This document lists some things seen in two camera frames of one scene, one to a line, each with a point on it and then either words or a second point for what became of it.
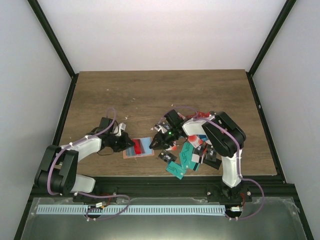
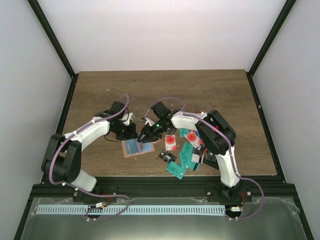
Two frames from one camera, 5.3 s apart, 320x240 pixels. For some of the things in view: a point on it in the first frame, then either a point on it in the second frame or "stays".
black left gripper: x=126 y=141 to x=132 y=134
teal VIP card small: x=176 y=169 stays
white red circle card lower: x=195 y=140 stays
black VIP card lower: x=167 y=156 stays
